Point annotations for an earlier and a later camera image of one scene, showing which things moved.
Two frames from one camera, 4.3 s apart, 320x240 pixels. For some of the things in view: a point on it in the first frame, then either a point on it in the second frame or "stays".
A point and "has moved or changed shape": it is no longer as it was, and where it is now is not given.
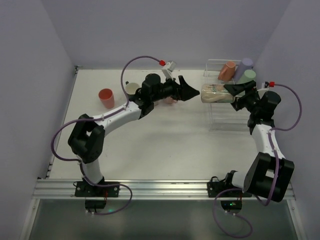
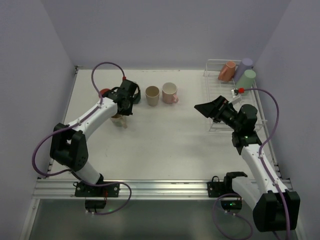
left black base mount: [95, 196] stays
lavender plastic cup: [246, 64] stays
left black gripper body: [179, 89] → [135, 94]
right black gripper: [246, 94] → [217, 111]
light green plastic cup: [249, 75] stays
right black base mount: [231, 196] stays
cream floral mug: [212, 93] has moved or changed shape
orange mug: [227, 72] stays
